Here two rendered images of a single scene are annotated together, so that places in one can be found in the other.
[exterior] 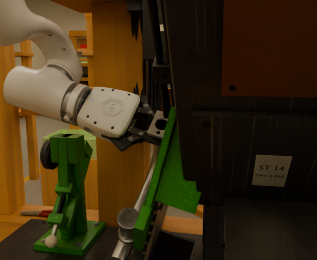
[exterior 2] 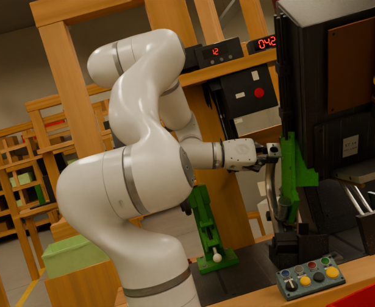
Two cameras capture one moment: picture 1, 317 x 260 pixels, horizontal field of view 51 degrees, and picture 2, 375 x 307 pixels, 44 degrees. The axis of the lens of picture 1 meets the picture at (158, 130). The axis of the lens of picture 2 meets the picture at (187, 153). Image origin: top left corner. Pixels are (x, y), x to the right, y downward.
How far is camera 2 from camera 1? 0.93 m
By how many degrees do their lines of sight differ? 15
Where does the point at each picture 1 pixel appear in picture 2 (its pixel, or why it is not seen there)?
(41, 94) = (198, 154)
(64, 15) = not seen: outside the picture
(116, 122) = (249, 155)
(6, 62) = not seen: hidden behind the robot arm
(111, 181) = (221, 218)
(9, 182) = not seen: hidden behind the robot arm
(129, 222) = (286, 203)
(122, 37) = (200, 109)
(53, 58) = (186, 133)
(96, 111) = (235, 153)
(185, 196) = (311, 178)
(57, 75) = (197, 141)
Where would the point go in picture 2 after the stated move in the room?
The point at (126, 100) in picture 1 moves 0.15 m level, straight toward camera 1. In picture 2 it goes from (246, 143) to (271, 139)
